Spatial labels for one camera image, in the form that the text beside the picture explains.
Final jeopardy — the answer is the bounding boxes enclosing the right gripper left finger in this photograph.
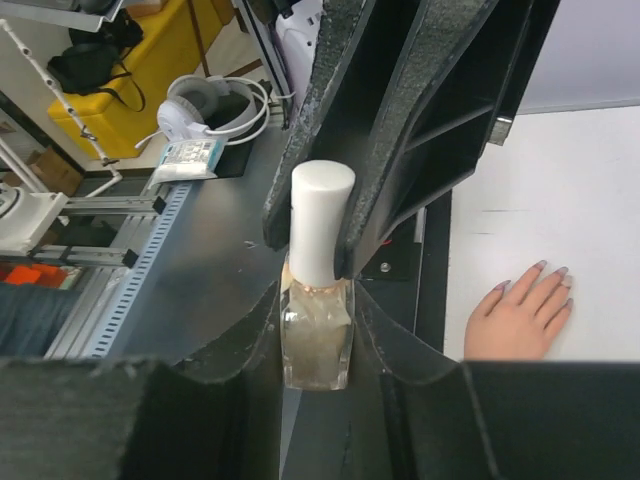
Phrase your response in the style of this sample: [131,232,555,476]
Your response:
[164,284,282,479]

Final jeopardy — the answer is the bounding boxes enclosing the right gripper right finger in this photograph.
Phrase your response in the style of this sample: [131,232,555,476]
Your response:
[352,283,454,479]

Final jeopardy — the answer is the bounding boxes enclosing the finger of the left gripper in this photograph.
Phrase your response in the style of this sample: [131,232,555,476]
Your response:
[335,1,559,278]
[262,1,375,251]

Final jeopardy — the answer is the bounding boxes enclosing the beige nail polish bottle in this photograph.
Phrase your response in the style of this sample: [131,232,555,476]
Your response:
[279,260,355,391]

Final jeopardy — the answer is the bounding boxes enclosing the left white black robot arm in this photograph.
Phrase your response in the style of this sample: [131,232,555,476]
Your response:
[263,1,558,278]

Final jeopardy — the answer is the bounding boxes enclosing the mannequin hand with painted nails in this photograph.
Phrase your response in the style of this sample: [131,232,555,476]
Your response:
[463,261,573,361]

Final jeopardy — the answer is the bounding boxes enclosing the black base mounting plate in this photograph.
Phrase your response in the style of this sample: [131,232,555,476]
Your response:
[359,193,452,353]

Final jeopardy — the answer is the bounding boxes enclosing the white headphones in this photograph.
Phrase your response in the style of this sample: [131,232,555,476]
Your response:
[156,74,270,146]

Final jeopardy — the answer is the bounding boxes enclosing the black flat pad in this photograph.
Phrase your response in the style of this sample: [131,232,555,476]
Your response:
[214,141,254,178]

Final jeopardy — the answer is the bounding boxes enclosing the white wet wipes pack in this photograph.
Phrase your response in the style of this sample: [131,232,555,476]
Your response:
[148,139,226,187]

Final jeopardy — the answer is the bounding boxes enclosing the yellow storage box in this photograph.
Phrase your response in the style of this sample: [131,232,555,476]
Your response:
[48,1,234,159]

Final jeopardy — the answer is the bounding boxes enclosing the black bag on box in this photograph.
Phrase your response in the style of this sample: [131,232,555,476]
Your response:
[47,10,146,112]

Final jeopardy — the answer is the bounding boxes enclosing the white slotted cable duct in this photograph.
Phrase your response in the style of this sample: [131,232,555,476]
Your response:
[80,183,192,359]

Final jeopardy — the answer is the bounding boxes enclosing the white pipe rack frame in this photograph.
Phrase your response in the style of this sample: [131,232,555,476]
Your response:
[1,18,123,198]

